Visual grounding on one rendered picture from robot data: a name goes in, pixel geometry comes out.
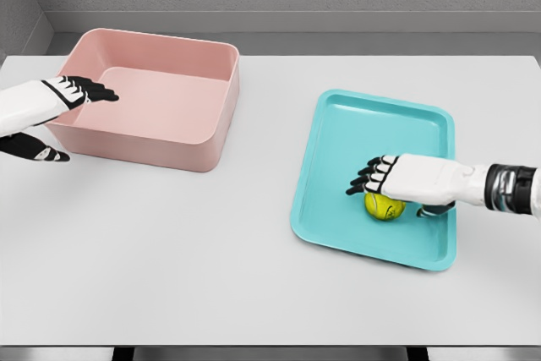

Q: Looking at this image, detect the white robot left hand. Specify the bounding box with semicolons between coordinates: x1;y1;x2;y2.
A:
0;74;121;164

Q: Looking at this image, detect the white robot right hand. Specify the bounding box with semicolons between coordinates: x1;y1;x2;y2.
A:
345;153;462;218

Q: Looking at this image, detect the yellow-green tennis ball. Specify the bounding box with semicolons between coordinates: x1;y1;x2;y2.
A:
363;192;407;223

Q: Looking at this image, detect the blue rectangular tray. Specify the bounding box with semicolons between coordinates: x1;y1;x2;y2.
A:
290;88;457;273

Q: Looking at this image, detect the pink rectangular basket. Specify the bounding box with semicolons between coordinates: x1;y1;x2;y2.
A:
43;27;242;175

